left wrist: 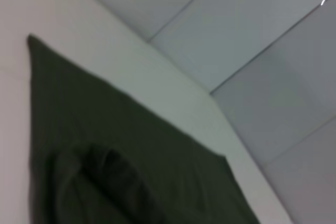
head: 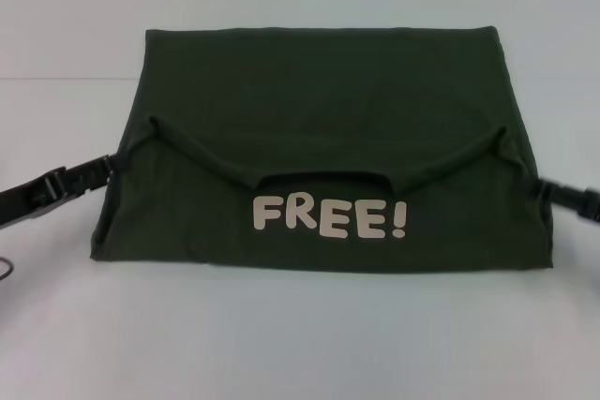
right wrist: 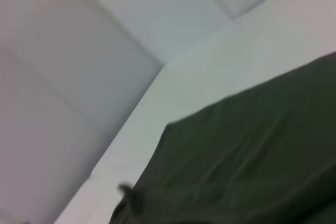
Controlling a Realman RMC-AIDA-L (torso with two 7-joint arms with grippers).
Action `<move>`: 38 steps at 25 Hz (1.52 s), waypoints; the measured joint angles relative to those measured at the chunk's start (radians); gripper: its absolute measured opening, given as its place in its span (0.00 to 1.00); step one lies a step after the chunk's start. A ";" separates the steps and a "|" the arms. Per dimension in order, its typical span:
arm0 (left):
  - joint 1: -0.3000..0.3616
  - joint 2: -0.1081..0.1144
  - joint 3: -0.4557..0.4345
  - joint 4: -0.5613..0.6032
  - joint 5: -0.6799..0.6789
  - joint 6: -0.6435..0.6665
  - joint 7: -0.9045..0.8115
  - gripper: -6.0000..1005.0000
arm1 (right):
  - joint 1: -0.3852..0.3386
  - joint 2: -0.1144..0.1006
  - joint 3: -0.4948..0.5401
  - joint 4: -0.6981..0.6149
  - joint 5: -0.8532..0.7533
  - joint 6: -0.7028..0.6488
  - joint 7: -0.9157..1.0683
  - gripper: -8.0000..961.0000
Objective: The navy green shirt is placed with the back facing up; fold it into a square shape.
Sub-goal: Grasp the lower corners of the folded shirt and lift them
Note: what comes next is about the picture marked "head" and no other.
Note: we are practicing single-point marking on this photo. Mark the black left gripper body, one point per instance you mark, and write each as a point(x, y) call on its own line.
point(21, 203)

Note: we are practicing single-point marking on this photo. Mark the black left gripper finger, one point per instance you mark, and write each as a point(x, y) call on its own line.
point(84, 177)

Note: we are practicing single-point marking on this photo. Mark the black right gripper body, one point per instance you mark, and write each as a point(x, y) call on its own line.
point(593, 205)

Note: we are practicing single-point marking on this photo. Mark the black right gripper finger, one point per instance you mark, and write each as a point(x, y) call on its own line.
point(567, 198)

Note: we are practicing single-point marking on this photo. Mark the dark green t-shirt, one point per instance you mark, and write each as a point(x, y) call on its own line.
point(328, 147)

